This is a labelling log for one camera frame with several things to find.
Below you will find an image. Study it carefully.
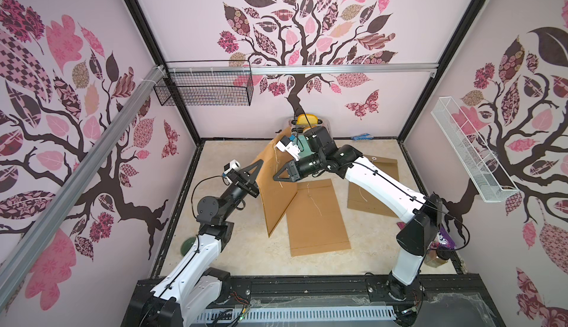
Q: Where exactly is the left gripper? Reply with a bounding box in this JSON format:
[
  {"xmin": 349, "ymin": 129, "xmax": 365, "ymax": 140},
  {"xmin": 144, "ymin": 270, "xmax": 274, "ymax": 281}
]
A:
[{"xmin": 219, "ymin": 160, "xmax": 263, "ymax": 220}]

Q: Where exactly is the brown file bag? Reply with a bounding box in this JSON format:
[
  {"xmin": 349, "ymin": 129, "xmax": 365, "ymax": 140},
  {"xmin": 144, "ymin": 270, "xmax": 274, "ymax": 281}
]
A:
[
  {"xmin": 286, "ymin": 179, "xmax": 351, "ymax": 257},
  {"xmin": 347, "ymin": 152, "xmax": 400, "ymax": 219},
  {"xmin": 255, "ymin": 129, "xmax": 297, "ymax": 237}
]

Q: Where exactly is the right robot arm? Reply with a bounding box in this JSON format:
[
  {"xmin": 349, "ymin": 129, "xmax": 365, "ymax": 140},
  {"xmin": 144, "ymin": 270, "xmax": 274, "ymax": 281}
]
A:
[{"xmin": 273, "ymin": 126, "xmax": 442, "ymax": 301}]

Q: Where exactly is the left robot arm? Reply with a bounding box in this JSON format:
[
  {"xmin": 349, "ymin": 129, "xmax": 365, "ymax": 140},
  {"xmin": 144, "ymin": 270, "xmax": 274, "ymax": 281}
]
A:
[{"xmin": 124, "ymin": 160, "xmax": 263, "ymax": 326}]

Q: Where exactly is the colourful patterned bag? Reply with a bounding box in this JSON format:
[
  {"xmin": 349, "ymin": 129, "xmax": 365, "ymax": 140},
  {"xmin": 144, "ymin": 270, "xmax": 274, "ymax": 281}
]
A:
[{"xmin": 396, "ymin": 221, "xmax": 456, "ymax": 255}]

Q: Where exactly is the mint green toaster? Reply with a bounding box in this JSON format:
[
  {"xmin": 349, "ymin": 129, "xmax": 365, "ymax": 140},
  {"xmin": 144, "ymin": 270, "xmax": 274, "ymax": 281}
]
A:
[{"xmin": 284, "ymin": 117, "xmax": 331, "ymax": 158}]

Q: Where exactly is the yellow bread slice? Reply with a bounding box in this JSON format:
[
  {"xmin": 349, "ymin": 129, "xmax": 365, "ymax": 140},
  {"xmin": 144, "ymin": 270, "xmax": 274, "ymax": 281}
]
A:
[{"xmin": 296, "ymin": 114, "xmax": 319, "ymax": 126}]

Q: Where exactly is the green cup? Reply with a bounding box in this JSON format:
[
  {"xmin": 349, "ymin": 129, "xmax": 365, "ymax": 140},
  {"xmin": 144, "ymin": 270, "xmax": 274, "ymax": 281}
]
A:
[{"xmin": 180, "ymin": 237, "xmax": 196, "ymax": 257}]

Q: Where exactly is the glass jar with dark lid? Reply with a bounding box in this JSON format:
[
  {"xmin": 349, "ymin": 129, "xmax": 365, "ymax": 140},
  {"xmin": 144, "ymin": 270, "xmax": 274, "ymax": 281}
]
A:
[{"xmin": 424, "ymin": 247, "xmax": 452, "ymax": 268}]

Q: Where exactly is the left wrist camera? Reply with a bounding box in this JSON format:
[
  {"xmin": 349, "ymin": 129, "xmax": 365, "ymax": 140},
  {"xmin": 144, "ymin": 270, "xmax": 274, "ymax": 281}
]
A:
[{"xmin": 222, "ymin": 159, "xmax": 241, "ymax": 185}]

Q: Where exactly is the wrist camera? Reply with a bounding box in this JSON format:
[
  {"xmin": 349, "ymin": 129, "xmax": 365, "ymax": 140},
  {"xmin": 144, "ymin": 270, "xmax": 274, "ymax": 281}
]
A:
[
  {"xmin": 222, "ymin": 159, "xmax": 241, "ymax": 185},
  {"xmin": 275, "ymin": 135, "xmax": 303, "ymax": 161}
]

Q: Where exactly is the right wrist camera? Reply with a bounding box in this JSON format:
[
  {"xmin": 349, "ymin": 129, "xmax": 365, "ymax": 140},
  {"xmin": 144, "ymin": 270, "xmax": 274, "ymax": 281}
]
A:
[{"xmin": 275, "ymin": 135, "xmax": 303, "ymax": 161}]

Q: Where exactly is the blue object at wall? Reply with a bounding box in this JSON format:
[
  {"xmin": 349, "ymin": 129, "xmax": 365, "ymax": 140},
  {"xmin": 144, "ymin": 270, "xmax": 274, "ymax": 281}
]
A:
[{"xmin": 351, "ymin": 133, "xmax": 374, "ymax": 141}]

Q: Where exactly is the black wire basket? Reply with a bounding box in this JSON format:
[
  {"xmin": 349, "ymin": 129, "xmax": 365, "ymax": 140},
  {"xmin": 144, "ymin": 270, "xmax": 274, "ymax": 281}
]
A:
[{"xmin": 154, "ymin": 59, "xmax": 254, "ymax": 107}]

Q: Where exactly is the white slotted cable duct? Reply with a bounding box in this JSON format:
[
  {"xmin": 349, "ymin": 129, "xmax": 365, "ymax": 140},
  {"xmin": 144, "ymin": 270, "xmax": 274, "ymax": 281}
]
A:
[{"xmin": 194, "ymin": 306, "xmax": 396, "ymax": 326}]

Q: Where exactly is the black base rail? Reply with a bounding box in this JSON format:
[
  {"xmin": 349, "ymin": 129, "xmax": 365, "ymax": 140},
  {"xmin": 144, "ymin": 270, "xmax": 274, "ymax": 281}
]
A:
[{"xmin": 132, "ymin": 273, "xmax": 504, "ymax": 326}]

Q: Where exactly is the white wire basket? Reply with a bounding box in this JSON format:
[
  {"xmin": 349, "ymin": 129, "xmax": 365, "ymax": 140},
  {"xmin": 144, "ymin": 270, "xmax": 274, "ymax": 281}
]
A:
[{"xmin": 431, "ymin": 96, "xmax": 521, "ymax": 203}]

